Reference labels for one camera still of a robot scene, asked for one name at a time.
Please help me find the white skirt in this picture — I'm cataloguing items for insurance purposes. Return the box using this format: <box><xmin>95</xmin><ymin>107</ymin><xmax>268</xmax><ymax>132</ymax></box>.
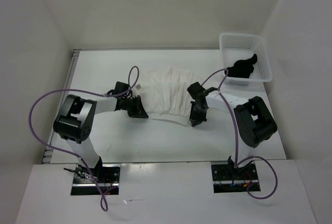
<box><xmin>132</xmin><ymin>67</ymin><xmax>202</xmax><ymax>127</ymax></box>

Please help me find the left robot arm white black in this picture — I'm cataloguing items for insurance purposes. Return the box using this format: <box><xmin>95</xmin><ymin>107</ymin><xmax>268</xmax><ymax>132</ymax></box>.
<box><xmin>53</xmin><ymin>94</ymin><xmax>148</xmax><ymax>183</ymax></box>

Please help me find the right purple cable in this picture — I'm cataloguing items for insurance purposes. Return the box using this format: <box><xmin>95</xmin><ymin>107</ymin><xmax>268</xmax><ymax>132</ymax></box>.
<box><xmin>202</xmin><ymin>68</ymin><xmax>279</xmax><ymax>199</ymax></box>

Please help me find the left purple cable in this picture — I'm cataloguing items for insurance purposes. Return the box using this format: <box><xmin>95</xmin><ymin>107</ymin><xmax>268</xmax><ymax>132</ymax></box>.
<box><xmin>28</xmin><ymin>65</ymin><xmax>141</xmax><ymax>212</ymax></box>

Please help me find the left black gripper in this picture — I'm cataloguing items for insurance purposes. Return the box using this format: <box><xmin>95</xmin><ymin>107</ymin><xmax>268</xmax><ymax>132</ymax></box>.
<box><xmin>121</xmin><ymin>94</ymin><xmax>148</xmax><ymax>118</ymax></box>

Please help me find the purple cable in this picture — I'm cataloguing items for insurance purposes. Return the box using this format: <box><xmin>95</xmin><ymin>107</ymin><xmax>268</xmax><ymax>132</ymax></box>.
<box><xmin>28</xmin><ymin>65</ymin><xmax>141</xmax><ymax>212</ymax></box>
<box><xmin>202</xmin><ymin>68</ymin><xmax>279</xmax><ymax>199</ymax></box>

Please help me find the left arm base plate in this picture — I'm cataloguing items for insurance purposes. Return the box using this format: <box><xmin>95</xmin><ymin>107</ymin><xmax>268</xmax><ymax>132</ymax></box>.
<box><xmin>64</xmin><ymin>164</ymin><xmax>121</xmax><ymax>196</ymax></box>

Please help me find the aluminium table edge rail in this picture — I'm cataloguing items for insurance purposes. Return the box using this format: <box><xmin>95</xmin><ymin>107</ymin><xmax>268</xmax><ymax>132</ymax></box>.
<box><xmin>42</xmin><ymin>49</ymin><xmax>81</xmax><ymax>164</ymax></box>

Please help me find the black skirt in basket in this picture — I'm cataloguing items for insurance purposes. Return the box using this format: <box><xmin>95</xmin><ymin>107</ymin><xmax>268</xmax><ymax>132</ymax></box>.
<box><xmin>227</xmin><ymin>54</ymin><xmax>258</xmax><ymax>78</ymax></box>

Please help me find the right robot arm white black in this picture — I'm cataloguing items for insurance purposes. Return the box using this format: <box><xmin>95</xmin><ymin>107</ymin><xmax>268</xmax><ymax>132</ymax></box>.
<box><xmin>189</xmin><ymin>91</ymin><xmax>278</xmax><ymax>179</ymax></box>

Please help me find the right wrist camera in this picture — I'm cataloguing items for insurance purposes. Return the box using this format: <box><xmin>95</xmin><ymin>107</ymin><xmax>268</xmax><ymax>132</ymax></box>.
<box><xmin>187</xmin><ymin>81</ymin><xmax>206</xmax><ymax>100</ymax></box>

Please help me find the white plastic basket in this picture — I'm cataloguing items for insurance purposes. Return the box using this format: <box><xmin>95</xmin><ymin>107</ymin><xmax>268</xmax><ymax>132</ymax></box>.
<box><xmin>219</xmin><ymin>33</ymin><xmax>273</xmax><ymax>86</ymax></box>

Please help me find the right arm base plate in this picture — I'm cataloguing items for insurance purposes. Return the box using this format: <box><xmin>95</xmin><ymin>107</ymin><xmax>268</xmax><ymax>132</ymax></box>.
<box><xmin>211</xmin><ymin>162</ymin><xmax>261</xmax><ymax>193</ymax></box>

